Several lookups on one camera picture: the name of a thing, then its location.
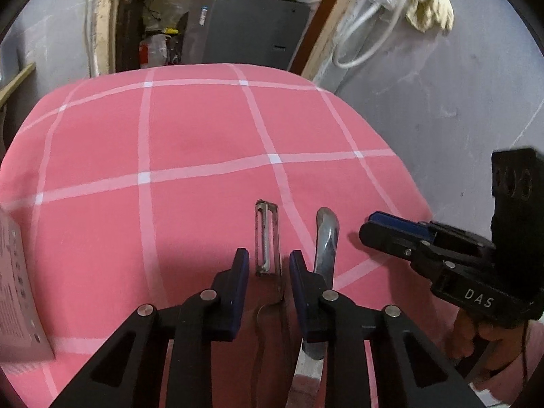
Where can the cream rubber gloves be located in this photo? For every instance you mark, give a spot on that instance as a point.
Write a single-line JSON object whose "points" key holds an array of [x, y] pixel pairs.
{"points": [[427, 0]]}

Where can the grey cabinet appliance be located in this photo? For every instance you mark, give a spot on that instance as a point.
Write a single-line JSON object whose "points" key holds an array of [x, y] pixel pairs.
{"points": [[254, 32]]}

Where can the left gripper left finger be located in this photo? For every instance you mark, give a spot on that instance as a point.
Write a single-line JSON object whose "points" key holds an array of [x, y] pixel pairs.
{"points": [[162, 357]]}

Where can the steel vegetable peeler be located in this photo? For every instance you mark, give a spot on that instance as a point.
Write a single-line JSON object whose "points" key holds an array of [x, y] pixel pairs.
{"points": [[268, 266]]}

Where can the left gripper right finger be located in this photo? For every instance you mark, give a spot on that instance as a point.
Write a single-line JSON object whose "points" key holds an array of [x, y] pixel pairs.
{"points": [[373, 358]]}

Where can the person right hand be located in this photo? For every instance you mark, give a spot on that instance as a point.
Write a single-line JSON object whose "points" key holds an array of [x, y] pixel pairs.
{"points": [[508, 344]]}

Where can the white perforated utensil holder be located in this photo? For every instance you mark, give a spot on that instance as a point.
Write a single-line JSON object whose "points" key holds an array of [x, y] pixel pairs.
{"points": [[23, 339]]}

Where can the pink checked tablecloth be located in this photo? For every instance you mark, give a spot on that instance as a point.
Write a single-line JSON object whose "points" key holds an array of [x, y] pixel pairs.
{"points": [[139, 187]]}

